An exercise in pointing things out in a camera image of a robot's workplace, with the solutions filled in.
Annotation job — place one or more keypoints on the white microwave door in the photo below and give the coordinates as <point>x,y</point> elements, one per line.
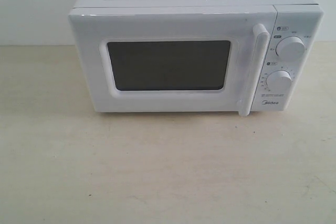
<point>173,59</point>

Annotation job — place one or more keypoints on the lower white control knob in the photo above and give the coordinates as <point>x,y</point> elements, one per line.
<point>279,81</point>

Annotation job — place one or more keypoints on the white control knob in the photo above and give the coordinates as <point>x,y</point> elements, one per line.
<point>290,49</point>
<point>279,81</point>

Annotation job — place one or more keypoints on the upper white control knob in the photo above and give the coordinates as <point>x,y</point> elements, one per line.
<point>290,49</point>

